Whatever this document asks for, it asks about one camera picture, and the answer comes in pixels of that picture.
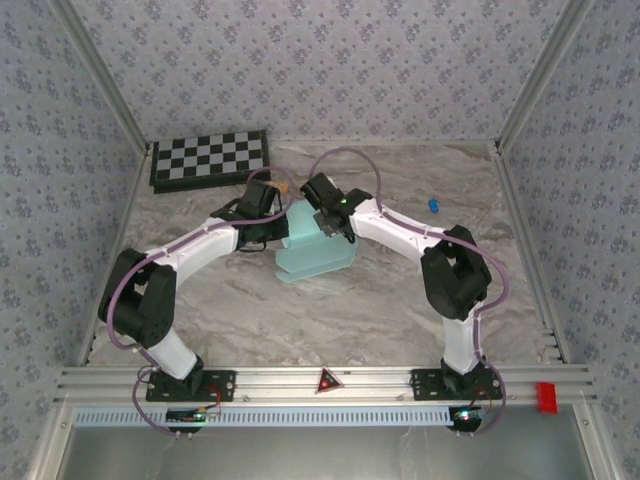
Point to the light blue paper box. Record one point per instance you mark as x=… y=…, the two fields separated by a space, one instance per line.
x=310 y=260

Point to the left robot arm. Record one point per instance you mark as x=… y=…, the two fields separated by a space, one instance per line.
x=135 y=300

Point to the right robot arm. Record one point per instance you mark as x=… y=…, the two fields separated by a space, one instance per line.
x=455 y=280

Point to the small orange tile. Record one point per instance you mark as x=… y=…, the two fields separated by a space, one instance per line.
x=282 y=188

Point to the black grey chessboard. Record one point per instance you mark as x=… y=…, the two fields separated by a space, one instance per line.
x=210 y=155

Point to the small blue object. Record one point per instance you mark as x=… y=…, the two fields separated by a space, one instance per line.
x=434 y=205

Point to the red black triangle marker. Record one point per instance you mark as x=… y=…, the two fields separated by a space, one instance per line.
x=327 y=384

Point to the grey metal lower panel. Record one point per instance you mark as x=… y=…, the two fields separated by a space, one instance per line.
x=325 y=455

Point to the red clamp block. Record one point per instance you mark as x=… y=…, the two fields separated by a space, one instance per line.
x=546 y=397

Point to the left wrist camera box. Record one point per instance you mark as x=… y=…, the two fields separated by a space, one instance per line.
x=276 y=202

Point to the aluminium table back rail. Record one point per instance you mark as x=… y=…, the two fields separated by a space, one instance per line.
x=400 y=143

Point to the aluminium table side rail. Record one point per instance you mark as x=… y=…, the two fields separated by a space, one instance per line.
x=120 y=235
x=521 y=220

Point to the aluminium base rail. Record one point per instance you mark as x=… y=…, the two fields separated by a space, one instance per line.
x=280 y=382

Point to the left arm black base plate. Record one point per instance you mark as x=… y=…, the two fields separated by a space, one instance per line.
x=220 y=385

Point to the aluminium frame post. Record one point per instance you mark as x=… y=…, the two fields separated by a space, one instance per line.
x=102 y=75
x=540 y=75

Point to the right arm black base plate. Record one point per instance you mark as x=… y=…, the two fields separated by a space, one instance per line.
x=425 y=385

